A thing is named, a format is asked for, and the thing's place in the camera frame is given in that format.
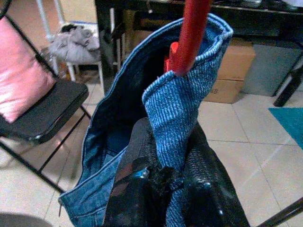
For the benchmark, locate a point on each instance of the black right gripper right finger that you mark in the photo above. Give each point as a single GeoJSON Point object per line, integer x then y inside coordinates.
{"type": "Point", "coordinates": [208, 189]}

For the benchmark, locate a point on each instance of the brown cardboard box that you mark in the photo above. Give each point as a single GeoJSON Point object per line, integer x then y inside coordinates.
{"type": "Point", "coordinates": [232, 66]}

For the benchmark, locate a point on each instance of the grey crumpled cloth pile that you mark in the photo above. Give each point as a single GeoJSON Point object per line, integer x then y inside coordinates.
{"type": "Point", "coordinates": [75, 45]}

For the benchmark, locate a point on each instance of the grey storage box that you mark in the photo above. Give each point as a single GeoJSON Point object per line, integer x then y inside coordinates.
{"type": "Point", "coordinates": [267, 71]}

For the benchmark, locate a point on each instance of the white metal rack frame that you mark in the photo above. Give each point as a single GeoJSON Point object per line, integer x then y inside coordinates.
{"type": "Point", "coordinates": [71, 71]}

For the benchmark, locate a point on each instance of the black desk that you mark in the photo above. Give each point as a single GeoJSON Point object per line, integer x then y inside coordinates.
{"type": "Point", "coordinates": [248, 21]}

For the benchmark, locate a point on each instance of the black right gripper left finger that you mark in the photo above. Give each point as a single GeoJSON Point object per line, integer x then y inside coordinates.
{"type": "Point", "coordinates": [139, 203]}

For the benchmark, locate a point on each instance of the black folding chair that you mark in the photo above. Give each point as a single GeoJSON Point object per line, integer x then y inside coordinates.
{"type": "Point", "coordinates": [47, 101]}

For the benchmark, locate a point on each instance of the teal rug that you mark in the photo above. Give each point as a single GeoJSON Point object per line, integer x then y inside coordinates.
{"type": "Point", "coordinates": [291, 123]}

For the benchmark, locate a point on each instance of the blue denim jeans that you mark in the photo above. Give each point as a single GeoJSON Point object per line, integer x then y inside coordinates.
{"type": "Point", "coordinates": [172, 106]}

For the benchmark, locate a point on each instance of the black metal bar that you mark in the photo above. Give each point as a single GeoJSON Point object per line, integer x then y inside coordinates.
{"type": "Point", "coordinates": [287, 212]}

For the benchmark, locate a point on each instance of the pink satin pillow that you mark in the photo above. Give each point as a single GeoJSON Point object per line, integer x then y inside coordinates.
{"type": "Point", "coordinates": [19, 71]}

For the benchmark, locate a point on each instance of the red plastic clothes hanger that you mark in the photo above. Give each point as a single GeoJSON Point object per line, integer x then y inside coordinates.
{"type": "Point", "coordinates": [191, 35]}

